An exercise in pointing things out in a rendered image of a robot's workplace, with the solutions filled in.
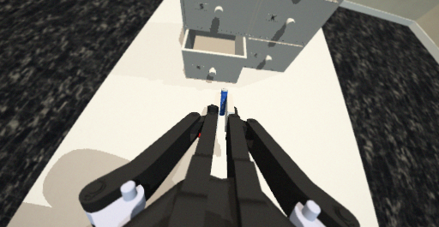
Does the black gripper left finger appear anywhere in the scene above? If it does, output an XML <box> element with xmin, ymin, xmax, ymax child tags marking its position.
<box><xmin>79</xmin><ymin>93</ymin><xmax>221</xmax><ymax>227</ymax></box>

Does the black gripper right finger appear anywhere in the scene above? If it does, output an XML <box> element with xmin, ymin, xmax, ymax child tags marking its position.
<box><xmin>225</xmin><ymin>93</ymin><xmax>360</xmax><ymax>227</ymax></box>

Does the blue battery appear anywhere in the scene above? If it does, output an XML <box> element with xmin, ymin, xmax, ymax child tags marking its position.
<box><xmin>219</xmin><ymin>88</ymin><xmax>228</xmax><ymax>116</ymax></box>

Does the grey chest of drawers with cream top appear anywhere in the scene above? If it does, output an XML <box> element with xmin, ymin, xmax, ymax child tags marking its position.
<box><xmin>180</xmin><ymin>0</ymin><xmax>344</xmax><ymax>73</ymax></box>

